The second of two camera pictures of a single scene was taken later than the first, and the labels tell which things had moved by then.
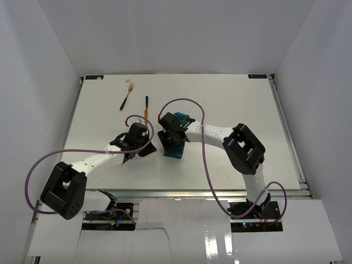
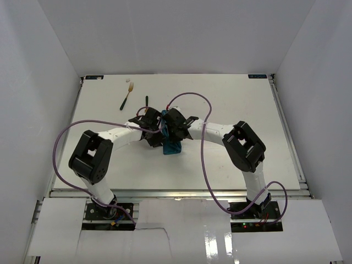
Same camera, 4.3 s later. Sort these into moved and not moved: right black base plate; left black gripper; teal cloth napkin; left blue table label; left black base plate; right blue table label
Moved: left black gripper; teal cloth napkin
Not moved: left black base plate; right black base plate; left blue table label; right blue table label
